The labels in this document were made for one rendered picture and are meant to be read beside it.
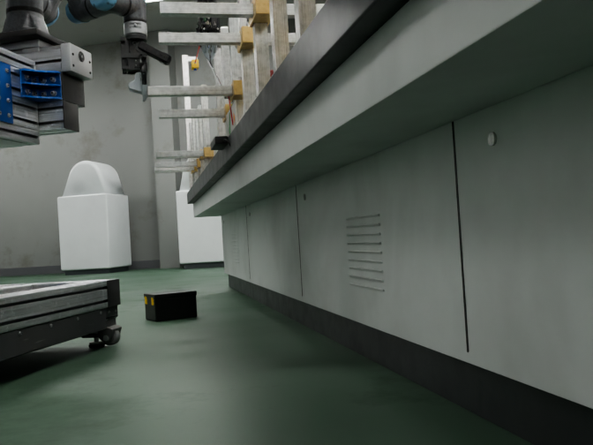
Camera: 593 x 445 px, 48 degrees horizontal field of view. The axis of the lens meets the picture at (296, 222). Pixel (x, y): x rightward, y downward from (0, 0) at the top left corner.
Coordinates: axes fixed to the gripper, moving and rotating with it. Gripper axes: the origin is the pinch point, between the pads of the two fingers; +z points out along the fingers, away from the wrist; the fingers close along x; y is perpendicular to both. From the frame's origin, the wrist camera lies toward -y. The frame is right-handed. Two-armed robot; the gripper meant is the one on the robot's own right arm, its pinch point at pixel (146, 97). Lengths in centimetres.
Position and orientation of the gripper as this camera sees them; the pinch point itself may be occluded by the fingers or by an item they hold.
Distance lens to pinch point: 227.3
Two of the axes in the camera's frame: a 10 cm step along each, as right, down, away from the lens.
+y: -9.7, 0.6, -2.2
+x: 2.2, -0.3, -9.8
